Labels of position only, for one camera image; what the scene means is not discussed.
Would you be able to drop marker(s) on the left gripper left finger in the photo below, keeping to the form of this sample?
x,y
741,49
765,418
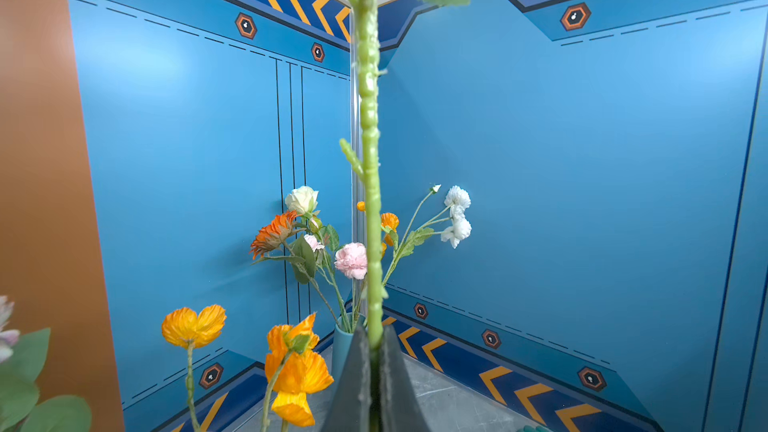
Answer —
x,y
350,410

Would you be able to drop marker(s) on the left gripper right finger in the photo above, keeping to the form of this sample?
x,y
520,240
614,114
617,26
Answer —
x,y
399,410

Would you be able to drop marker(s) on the teal ceramic vase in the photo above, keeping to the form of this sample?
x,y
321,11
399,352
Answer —
x,y
342,341

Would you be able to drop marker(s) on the pink ranunculus stem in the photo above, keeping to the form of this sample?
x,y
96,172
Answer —
x,y
351,261

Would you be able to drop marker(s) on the orange gerbera daisy stem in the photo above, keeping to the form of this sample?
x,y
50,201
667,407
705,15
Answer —
x,y
271,244

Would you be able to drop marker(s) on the yellow orange poppy stem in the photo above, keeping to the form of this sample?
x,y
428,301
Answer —
x,y
390,223

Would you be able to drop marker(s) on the white pink peony stem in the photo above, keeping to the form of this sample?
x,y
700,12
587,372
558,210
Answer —
x,y
450,225

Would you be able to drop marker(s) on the cream white rose stem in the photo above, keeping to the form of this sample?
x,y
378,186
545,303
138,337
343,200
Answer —
x,y
302,202

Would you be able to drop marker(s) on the yellow rose pink spray stem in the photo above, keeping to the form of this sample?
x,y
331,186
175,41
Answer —
x,y
23,358

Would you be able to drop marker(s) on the green rubber glove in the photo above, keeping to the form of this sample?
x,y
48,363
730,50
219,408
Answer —
x,y
529,428

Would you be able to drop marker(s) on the right aluminium corner post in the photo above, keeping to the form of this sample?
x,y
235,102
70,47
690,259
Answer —
x,y
358,219

